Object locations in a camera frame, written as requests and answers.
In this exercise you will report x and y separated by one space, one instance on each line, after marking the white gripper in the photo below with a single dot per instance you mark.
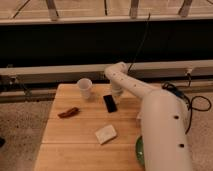
116 90

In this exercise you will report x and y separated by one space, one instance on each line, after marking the black eraser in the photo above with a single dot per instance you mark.
110 104

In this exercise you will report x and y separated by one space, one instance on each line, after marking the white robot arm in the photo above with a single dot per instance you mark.
163 114

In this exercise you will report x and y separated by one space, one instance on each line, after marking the white plastic cup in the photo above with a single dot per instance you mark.
85 86

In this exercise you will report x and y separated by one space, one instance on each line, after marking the white sponge block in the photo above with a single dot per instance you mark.
105 134

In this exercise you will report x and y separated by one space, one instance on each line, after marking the brown sausage toy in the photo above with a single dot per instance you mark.
71 112

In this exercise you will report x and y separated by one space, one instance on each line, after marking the green plate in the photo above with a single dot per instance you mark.
139 151

